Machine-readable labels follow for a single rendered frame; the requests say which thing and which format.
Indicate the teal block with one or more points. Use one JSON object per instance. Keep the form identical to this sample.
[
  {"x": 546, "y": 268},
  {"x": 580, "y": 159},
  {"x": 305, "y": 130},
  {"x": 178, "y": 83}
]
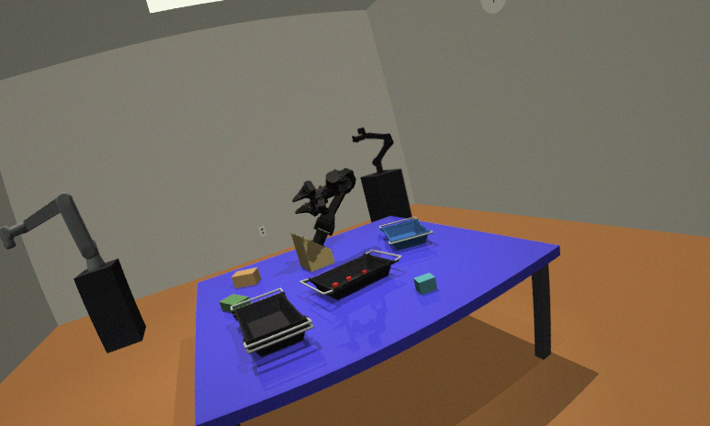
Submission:
[{"x": 425, "y": 283}]

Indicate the green block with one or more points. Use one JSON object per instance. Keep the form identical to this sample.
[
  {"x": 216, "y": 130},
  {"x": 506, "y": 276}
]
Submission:
[{"x": 231, "y": 300}]

